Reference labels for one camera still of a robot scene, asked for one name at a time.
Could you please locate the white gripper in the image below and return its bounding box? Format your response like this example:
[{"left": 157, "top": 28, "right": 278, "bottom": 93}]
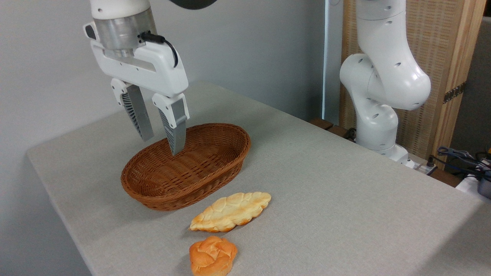
[{"left": 83, "top": 22, "right": 190, "bottom": 156}]

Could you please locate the long leaf-shaped bread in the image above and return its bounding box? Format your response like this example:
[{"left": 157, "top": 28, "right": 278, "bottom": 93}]
[{"left": 189, "top": 192, "right": 272, "bottom": 233}]

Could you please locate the brown oval wicker basket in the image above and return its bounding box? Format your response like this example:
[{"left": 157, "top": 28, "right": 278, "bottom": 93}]
[{"left": 121, "top": 123, "right": 251, "bottom": 211}]

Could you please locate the round orange knotted bread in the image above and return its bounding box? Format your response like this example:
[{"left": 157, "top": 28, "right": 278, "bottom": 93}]
[{"left": 189, "top": 236, "right": 238, "bottom": 276}]

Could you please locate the white power strip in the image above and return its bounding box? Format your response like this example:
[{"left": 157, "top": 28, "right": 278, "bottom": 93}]
[{"left": 406, "top": 153, "right": 438, "bottom": 176}]

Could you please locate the wooden woven folding screen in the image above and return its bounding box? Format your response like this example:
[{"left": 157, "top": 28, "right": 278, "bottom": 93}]
[{"left": 339, "top": 0, "right": 487, "bottom": 170}]

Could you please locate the dark metal screen hinge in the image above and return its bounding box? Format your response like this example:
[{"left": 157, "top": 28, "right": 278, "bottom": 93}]
[{"left": 443, "top": 82, "right": 467, "bottom": 104}]

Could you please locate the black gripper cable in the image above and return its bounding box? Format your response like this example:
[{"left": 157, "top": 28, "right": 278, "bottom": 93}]
[{"left": 139, "top": 32, "right": 179, "bottom": 68}]

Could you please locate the bundle of dark cables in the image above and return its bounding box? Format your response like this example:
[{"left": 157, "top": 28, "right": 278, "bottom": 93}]
[{"left": 437, "top": 145, "right": 491, "bottom": 181}]

